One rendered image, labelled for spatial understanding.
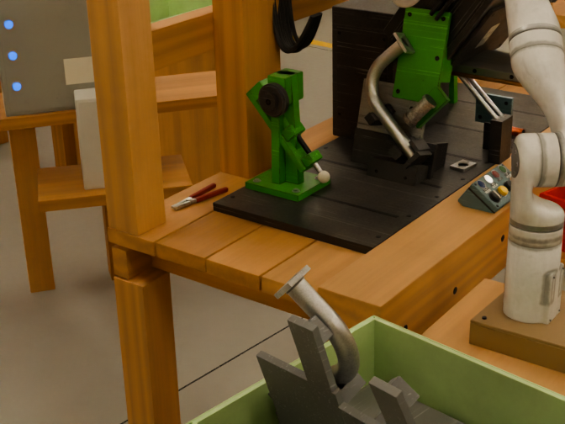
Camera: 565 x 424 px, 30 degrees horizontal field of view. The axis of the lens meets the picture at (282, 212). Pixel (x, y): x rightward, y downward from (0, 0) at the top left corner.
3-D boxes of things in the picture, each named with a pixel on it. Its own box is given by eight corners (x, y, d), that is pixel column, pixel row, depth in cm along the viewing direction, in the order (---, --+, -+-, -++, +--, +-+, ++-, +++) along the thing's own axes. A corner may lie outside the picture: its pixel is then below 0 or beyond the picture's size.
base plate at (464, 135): (580, 110, 294) (581, 103, 293) (372, 256, 213) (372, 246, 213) (446, 87, 317) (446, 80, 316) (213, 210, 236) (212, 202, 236)
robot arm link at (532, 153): (520, 142, 172) (513, 240, 178) (578, 141, 172) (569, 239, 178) (509, 126, 181) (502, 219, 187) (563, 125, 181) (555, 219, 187)
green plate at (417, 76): (451, 105, 247) (466, 14, 243) (435, 105, 241) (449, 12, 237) (409, 97, 254) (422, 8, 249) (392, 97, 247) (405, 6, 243)
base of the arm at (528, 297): (562, 308, 189) (571, 219, 183) (544, 328, 182) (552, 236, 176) (514, 295, 194) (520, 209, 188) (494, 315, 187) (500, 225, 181)
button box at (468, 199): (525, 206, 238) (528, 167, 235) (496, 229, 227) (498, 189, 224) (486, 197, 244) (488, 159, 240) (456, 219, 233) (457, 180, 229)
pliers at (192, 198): (213, 186, 249) (213, 182, 249) (229, 191, 246) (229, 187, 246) (165, 208, 238) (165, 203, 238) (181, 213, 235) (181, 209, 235)
